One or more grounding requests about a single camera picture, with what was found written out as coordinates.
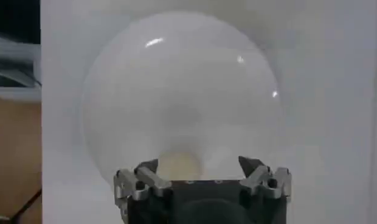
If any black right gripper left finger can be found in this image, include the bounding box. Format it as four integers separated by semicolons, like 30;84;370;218
113;158;174;211

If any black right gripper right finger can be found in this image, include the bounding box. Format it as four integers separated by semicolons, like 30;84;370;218
238;155;292;203

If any white round plate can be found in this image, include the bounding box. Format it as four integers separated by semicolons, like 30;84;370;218
80;11;284;191

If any thin black floor cable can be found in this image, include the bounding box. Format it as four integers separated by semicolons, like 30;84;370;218
9;188;43;224

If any white steamed bun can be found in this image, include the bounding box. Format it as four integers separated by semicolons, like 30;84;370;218
157;150;205;181

